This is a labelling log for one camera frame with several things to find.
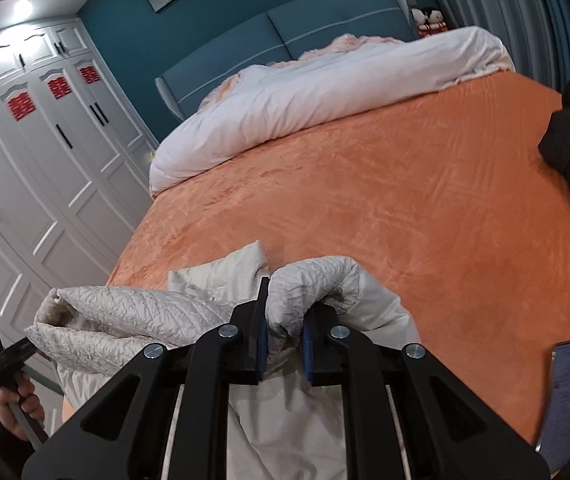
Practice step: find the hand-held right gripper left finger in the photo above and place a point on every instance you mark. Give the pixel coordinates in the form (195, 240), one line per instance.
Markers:
(260, 350)

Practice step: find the red paper decoration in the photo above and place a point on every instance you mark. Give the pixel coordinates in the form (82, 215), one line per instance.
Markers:
(90, 74)
(57, 87)
(19, 105)

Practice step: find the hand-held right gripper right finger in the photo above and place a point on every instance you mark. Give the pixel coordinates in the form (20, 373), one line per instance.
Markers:
(307, 346)

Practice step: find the smartphone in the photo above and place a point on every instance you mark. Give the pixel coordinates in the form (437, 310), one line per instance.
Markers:
(567, 395)

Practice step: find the orange bed blanket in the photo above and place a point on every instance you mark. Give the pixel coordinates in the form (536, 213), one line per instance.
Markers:
(365, 200)

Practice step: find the white quilted jacket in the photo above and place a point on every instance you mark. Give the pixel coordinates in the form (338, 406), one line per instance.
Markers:
(130, 320)

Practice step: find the blue upholstered headboard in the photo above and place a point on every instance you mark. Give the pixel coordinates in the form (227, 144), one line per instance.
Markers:
(315, 25)

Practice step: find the plush doll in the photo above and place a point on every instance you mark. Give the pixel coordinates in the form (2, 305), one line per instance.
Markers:
(435, 17)
(420, 16)

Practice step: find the person's left forearm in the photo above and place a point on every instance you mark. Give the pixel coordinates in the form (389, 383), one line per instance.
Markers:
(2, 435)

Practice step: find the grey curtain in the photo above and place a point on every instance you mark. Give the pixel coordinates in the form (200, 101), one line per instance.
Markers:
(480, 5)

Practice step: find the white duvet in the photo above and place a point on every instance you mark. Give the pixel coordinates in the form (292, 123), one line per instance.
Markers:
(285, 100)

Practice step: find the person's left hand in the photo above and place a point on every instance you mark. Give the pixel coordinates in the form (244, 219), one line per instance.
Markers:
(27, 400)

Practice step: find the white wardrobe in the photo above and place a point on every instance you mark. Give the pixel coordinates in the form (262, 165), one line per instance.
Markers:
(40, 185)

